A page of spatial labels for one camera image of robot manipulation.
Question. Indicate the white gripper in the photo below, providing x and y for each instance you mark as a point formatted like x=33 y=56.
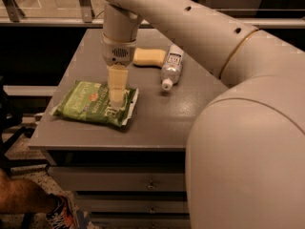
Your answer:
x=118 y=52

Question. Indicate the green jalapeno chip bag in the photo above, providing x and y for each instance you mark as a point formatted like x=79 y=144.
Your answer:
x=89 y=102

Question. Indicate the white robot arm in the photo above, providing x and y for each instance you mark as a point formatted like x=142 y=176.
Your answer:
x=245 y=155

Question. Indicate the yellow sponge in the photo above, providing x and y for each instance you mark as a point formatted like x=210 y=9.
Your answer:
x=149 y=57

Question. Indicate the clear plastic water bottle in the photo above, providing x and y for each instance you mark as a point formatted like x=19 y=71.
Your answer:
x=172 y=67

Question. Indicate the grey drawer cabinet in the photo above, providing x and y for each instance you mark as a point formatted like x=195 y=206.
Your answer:
x=131 y=177

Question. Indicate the orange black sneaker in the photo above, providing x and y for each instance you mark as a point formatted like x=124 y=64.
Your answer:
x=63 y=217

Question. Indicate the person's bare leg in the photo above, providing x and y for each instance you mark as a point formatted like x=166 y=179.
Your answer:
x=21 y=196

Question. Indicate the metal railing frame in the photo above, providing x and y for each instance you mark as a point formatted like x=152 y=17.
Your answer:
x=90 y=14

